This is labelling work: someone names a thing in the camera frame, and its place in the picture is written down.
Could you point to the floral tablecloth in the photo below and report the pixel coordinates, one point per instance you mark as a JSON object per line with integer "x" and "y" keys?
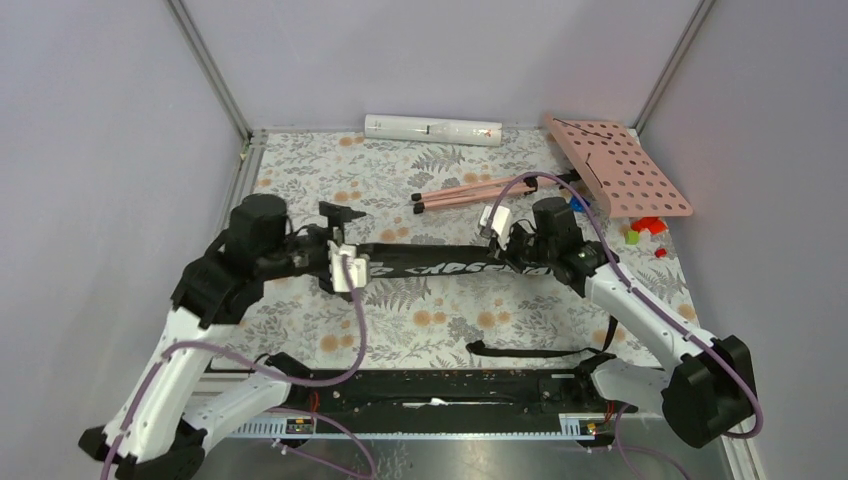
{"x": 414, "y": 323}

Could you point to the pink music stand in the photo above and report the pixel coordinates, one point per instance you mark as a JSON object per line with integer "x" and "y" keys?
{"x": 615, "y": 169}

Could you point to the red toy blocks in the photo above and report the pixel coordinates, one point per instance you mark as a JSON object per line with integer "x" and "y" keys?
{"x": 653, "y": 225}

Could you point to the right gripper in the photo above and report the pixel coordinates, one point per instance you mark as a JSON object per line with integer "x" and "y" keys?
{"x": 516, "y": 230}

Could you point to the green toy block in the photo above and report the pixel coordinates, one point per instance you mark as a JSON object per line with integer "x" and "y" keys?
{"x": 632, "y": 237}

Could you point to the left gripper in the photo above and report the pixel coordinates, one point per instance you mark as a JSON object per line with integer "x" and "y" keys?
{"x": 337, "y": 217}

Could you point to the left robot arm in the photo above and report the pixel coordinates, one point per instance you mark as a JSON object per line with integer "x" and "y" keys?
{"x": 153, "y": 436}

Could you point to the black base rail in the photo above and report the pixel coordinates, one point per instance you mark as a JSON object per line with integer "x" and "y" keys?
{"x": 502, "y": 403}

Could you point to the white shuttlecock tube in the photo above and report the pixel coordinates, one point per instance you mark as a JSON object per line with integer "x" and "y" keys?
{"x": 433, "y": 130}

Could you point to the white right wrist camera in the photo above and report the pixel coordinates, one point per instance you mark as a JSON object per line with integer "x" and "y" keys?
{"x": 495, "y": 223}

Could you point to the black racket bag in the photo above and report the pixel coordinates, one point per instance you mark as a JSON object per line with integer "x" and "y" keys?
{"x": 394, "y": 261}

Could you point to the blue plastic piece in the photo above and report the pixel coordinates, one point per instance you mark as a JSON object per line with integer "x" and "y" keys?
{"x": 579, "y": 204}

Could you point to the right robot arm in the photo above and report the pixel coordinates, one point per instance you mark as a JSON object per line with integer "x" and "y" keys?
{"x": 702, "y": 387}

